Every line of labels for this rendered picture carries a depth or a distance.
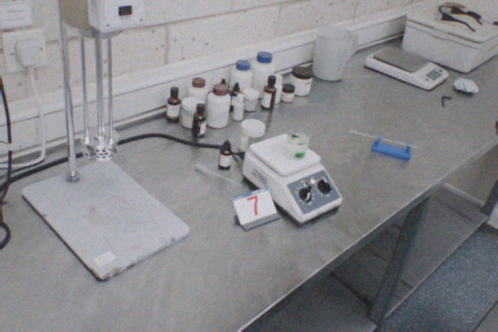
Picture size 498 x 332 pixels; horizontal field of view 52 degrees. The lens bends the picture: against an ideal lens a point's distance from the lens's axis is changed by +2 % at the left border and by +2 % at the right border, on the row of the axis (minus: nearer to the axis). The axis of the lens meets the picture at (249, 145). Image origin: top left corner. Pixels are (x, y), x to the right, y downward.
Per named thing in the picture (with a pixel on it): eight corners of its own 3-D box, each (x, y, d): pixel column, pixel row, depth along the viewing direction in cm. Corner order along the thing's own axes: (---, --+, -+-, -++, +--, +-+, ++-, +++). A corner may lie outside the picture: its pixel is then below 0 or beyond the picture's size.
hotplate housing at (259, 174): (341, 207, 112) (349, 178, 107) (299, 228, 104) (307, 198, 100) (275, 157, 125) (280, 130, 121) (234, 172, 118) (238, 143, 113)
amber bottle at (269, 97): (269, 102, 150) (274, 73, 145) (276, 109, 147) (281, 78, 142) (258, 104, 148) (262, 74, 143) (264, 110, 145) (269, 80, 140)
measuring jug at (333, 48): (337, 63, 183) (348, 23, 175) (362, 78, 175) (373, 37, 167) (297, 69, 174) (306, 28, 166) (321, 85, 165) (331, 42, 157)
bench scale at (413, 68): (428, 93, 173) (433, 79, 170) (361, 66, 185) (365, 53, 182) (448, 78, 186) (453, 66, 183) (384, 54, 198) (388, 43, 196)
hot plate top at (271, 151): (322, 161, 112) (323, 157, 111) (283, 176, 105) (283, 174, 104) (285, 135, 119) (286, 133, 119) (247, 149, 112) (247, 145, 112)
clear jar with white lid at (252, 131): (255, 144, 129) (260, 117, 125) (264, 157, 124) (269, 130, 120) (234, 147, 127) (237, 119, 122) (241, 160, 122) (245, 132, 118)
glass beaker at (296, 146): (286, 147, 114) (293, 116, 110) (309, 154, 113) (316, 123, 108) (277, 159, 109) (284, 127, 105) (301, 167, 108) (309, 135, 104)
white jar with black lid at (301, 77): (286, 93, 157) (291, 73, 153) (288, 85, 162) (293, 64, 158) (309, 98, 156) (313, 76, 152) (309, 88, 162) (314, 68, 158)
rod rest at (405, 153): (409, 153, 136) (413, 141, 134) (409, 159, 133) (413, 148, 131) (373, 143, 138) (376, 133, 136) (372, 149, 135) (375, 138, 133)
